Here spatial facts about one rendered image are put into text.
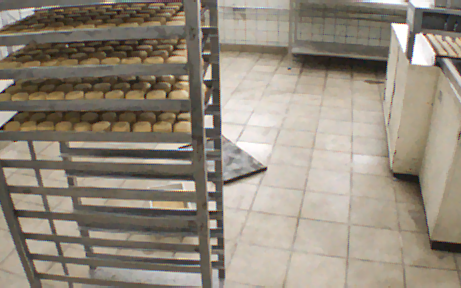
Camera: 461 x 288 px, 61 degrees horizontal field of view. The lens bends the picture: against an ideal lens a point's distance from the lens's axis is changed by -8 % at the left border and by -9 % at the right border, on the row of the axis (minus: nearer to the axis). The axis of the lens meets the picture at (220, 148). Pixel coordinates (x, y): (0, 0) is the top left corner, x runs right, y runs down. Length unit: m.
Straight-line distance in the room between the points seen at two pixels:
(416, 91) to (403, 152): 0.42
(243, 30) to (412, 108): 3.58
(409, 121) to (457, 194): 0.72
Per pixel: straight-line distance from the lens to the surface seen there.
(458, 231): 2.42
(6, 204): 1.37
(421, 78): 2.72
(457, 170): 2.21
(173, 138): 1.08
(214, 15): 1.40
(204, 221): 1.17
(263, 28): 5.86
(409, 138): 2.86
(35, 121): 1.31
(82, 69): 1.08
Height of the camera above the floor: 1.52
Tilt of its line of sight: 28 degrees down
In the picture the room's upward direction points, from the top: 2 degrees counter-clockwise
